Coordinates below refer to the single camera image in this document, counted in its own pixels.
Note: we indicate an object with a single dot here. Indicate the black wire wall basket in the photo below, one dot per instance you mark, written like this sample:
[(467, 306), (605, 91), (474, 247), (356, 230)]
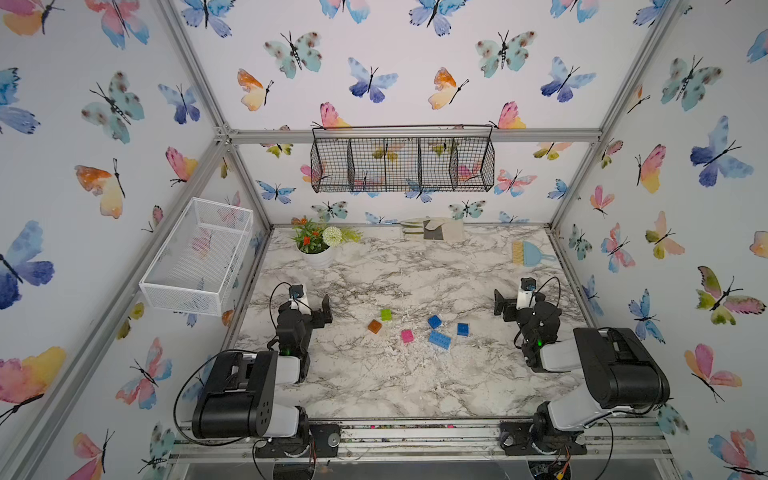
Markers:
[(402, 159)]

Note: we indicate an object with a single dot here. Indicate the orange lego brick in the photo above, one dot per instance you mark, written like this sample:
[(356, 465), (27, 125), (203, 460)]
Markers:
[(375, 326)]

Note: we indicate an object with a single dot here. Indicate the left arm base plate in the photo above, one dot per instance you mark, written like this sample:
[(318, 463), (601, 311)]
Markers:
[(316, 440)]

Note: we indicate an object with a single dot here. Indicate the long blue lego brick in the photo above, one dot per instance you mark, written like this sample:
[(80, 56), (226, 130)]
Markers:
[(440, 340)]

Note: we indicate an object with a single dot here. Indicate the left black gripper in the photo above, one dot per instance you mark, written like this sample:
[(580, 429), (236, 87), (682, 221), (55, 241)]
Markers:
[(315, 315)]

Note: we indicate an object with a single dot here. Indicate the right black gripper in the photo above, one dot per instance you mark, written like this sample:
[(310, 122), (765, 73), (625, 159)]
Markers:
[(510, 308)]

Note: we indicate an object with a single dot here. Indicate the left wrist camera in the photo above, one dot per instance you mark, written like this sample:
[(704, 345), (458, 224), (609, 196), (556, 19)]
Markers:
[(298, 298)]

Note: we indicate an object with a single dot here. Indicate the blue dustpan brush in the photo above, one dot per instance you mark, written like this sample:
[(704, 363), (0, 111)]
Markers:
[(529, 255)]

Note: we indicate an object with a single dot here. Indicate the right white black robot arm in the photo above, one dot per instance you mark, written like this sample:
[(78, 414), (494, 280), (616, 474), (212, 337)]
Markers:
[(620, 376)]

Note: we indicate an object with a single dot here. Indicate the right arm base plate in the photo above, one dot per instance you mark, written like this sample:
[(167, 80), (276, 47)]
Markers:
[(528, 438)]

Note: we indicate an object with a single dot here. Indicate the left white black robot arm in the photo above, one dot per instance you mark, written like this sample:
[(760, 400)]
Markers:
[(238, 398)]

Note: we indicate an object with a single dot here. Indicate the pink lego brick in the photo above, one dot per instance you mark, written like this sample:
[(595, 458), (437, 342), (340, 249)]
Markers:
[(406, 336)]

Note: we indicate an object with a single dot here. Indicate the white mesh wall basket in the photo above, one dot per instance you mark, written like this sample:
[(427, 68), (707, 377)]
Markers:
[(195, 268)]

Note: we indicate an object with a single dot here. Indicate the potted flower plant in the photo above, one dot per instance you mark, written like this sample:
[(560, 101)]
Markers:
[(318, 241)]

